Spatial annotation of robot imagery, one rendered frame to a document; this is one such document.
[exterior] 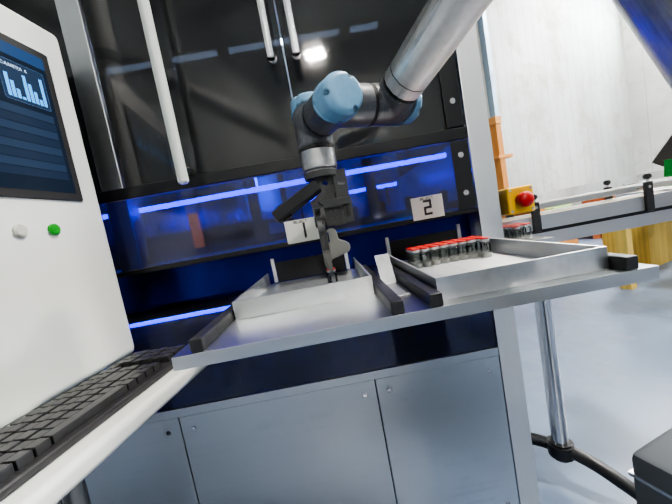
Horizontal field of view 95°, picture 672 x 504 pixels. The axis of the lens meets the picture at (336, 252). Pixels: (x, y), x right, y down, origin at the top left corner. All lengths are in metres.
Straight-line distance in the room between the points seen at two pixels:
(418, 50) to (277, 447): 0.98
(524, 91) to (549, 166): 1.46
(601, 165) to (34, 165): 8.47
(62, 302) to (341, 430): 0.73
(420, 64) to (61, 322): 0.79
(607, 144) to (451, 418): 8.08
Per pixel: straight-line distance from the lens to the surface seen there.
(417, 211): 0.85
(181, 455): 1.11
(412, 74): 0.59
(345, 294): 0.57
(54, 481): 0.52
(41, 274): 0.79
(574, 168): 7.84
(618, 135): 9.12
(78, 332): 0.83
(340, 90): 0.57
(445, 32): 0.55
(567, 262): 0.57
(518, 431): 1.15
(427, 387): 0.98
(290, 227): 0.82
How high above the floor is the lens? 1.02
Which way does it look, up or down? 5 degrees down
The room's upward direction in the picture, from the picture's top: 10 degrees counter-clockwise
